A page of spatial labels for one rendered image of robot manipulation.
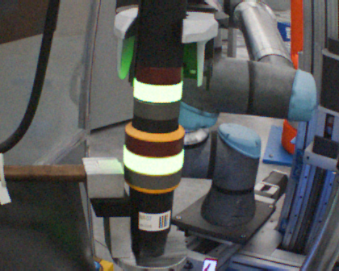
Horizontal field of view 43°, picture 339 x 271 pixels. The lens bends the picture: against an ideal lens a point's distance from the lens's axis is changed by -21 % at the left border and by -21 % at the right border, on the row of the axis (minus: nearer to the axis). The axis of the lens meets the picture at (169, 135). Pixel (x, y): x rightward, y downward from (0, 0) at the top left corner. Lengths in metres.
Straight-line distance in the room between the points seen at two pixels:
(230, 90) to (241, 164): 0.59
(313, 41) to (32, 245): 0.97
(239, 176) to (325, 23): 0.50
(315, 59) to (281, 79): 0.62
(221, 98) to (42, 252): 0.31
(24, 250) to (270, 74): 0.40
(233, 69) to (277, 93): 0.07
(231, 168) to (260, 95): 0.59
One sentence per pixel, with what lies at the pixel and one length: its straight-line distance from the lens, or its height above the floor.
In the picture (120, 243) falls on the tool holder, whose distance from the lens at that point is 0.41.
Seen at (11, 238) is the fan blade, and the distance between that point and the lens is 0.53.
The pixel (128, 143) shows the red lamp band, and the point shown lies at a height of 1.54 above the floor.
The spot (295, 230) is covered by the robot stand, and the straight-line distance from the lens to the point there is 1.35.
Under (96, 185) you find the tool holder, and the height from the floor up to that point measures 1.51.
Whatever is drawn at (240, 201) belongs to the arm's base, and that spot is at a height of 1.11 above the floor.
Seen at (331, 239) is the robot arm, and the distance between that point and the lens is 0.80.
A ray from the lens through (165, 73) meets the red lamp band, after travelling 0.36.
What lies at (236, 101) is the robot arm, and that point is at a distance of 0.64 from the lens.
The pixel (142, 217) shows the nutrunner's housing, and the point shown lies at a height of 1.48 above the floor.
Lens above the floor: 1.69
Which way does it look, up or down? 21 degrees down
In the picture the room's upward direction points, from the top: 4 degrees clockwise
